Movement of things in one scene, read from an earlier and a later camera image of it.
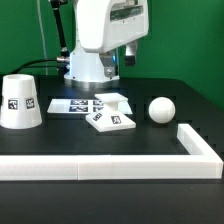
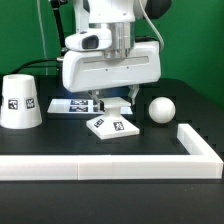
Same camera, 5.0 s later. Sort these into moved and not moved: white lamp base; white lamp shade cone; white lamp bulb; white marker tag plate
Moved: white lamp base
Not moved: white lamp shade cone; white marker tag plate; white lamp bulb
